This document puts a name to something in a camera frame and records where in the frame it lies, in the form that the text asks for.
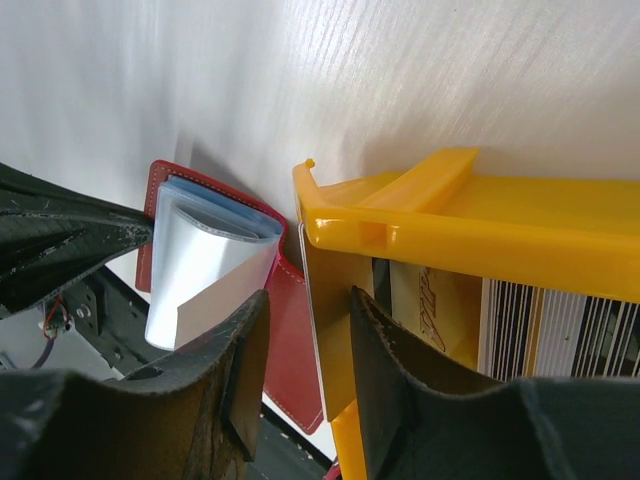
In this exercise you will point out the white VIP card in bin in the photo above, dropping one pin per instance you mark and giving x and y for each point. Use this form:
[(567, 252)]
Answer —
[(440, 307)]

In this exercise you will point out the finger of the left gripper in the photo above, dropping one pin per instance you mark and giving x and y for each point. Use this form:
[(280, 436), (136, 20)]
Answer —
[(52, 237)]

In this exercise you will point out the yellow plastic card bin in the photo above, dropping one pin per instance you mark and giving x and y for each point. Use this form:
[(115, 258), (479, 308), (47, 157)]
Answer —
[(573, 235)]

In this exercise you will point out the stack of cards in bin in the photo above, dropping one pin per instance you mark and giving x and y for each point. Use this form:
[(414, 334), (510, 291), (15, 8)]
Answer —
[(532, 331)]

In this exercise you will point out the red leather card holder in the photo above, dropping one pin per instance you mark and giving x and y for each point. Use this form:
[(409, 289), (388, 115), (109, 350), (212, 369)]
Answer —
[(213, 246)]

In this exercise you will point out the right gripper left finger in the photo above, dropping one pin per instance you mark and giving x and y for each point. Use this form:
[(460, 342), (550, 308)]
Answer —
[(191, 414)]

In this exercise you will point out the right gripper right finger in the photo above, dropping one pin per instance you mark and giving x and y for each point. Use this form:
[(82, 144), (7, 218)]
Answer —
[(422, 415)]

